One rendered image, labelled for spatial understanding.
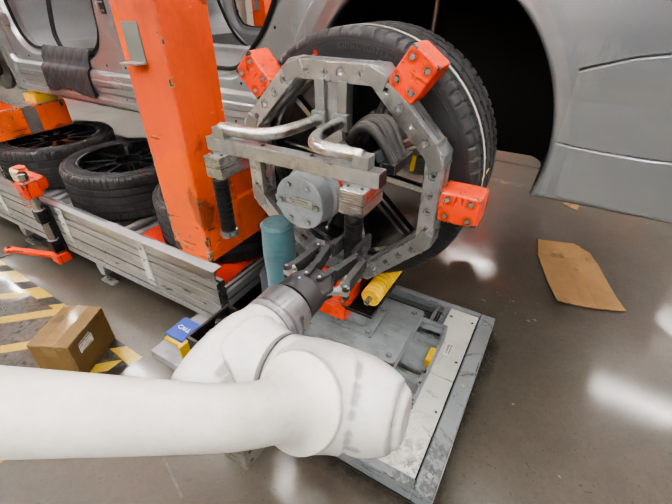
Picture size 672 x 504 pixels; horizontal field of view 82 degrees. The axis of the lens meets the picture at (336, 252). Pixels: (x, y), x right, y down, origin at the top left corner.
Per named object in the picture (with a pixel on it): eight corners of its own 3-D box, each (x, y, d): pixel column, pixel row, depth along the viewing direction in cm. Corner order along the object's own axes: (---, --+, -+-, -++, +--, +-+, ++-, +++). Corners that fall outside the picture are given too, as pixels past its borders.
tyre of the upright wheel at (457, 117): (419, 273, 136) (557, 105, 91) (392, 313, 119) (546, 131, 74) (276, 168, 147) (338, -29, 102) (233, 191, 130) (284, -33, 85)
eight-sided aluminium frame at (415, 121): (430, 286, 105) (469, 66, 74) (422, 300, 100) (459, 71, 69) (271, 233, 127) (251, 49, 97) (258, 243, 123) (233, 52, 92)
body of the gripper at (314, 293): (271, 313, 65) (303, 283, 71) (314, 332, 61) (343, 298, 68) (267, 278, 60) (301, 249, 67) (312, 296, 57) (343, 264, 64)
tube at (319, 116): (328, 128, 90) (328, 79, 84) (277, 152, 76) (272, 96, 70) (269, 117, 97) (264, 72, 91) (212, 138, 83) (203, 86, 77)
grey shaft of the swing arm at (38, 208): (74, 260, 206) (33, 172, 178) (64, 266, 202) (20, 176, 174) (64, 256, 209) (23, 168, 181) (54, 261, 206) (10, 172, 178)
